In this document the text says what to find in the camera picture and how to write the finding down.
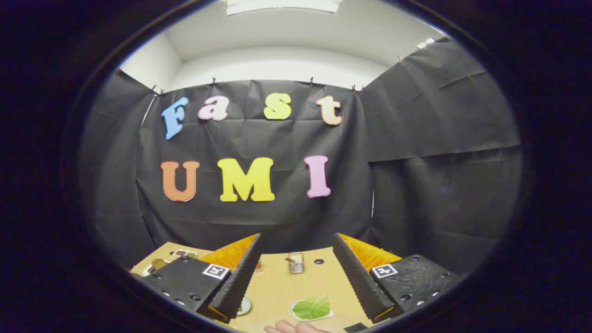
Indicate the green lettuce leaf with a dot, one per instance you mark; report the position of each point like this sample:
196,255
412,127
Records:
312,307

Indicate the black object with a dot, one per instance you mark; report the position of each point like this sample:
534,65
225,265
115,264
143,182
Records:
356,328

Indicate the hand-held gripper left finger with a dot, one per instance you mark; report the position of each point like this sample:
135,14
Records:
243,282

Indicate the pale green round plate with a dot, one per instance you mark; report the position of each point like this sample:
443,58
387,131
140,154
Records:
245,306

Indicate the white divided seasoning tray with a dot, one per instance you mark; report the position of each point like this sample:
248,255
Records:
183,254

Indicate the ceiling light panel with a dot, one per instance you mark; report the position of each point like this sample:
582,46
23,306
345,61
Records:
282,4

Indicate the small white square dish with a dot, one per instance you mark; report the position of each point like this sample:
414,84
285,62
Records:
296,318

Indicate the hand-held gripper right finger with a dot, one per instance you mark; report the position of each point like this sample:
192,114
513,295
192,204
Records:
360,282

